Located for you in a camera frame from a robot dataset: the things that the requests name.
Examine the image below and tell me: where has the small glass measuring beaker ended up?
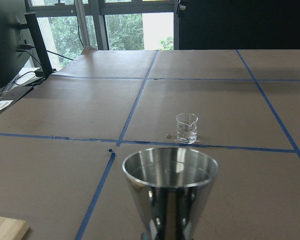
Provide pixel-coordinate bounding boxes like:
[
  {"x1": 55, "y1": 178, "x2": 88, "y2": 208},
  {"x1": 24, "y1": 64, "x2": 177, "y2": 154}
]
[{"x1": 175, "y1": 113, "x2": 199, "y2": 144}]

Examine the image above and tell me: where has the black computer monitor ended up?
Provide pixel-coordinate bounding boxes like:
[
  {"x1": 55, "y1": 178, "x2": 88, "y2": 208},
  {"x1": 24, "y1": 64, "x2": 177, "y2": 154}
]
[{"x1": 0, "y1": 0, "x2": 32, "y2": 88}]

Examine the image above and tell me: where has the blue tape line crosswise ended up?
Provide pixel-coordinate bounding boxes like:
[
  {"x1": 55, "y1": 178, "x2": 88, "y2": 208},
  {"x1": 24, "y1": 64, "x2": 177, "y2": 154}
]
[{"x1": 0, "y1": 132, "x2": 300, "y2": 154}]

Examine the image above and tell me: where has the wooden cutting board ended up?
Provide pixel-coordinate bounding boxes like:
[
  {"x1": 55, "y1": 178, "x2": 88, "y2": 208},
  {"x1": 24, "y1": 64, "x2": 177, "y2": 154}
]
[{"x1": 0, "y1": 216, "x2": 29, "y2": 240}]

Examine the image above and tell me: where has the black monitor stand post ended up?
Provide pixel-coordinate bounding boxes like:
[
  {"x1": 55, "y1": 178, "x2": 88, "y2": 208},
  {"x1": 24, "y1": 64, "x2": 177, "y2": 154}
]
[{"x1": 24, "y1": 12, "x2": 54, "y2": 79}]

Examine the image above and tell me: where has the blue tape line lengthwise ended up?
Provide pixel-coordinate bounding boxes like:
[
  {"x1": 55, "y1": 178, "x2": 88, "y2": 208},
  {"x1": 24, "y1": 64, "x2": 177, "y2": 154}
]
[{"x1": 74, "y1": 50, "x2": 159, "y2": 240}]

